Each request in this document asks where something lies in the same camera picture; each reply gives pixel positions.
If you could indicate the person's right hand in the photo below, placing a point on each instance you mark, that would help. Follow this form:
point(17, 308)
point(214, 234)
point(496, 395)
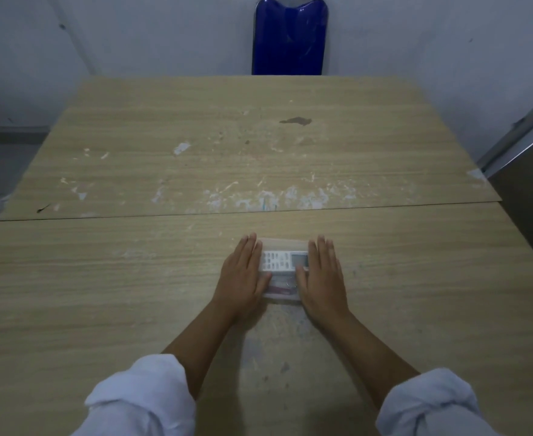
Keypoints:
point(323, 286)

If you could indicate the person's left hand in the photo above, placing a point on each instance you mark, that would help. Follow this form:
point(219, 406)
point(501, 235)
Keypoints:
point(239, 281)

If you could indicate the person's left thumb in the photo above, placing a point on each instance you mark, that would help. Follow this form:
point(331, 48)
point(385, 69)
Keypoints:
point(264, 284)

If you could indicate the person's right thumb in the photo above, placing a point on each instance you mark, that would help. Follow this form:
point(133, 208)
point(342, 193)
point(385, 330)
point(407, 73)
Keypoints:
point(301, 277)

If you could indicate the person's left forearm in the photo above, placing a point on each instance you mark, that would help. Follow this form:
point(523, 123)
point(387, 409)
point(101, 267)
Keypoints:
point(200, 345)

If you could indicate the person's right forearm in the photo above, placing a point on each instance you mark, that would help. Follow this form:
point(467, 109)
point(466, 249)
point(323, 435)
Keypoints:
point(366, 354)

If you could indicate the white remote control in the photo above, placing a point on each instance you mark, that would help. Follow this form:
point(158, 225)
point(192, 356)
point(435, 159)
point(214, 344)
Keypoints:
point(282, 261)

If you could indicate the clear plastic container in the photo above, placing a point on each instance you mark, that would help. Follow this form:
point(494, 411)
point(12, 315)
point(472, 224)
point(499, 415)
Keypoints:
point(282, 246)

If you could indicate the person's white left sleeve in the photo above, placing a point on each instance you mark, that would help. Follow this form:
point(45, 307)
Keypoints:
point(141, 399)

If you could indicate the person's white sleeve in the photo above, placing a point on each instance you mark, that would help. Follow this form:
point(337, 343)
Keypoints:
point(432, 406)
point(141, 399)

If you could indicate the person's white right sleeve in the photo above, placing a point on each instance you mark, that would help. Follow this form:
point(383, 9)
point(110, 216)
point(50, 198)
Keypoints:
point(432, 406)

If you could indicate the blue chair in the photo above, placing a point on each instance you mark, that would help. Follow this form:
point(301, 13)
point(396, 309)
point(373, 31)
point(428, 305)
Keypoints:
point(289, 38)

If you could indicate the grey metal cabinet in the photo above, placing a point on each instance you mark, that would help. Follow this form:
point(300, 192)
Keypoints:
point(527, 186)

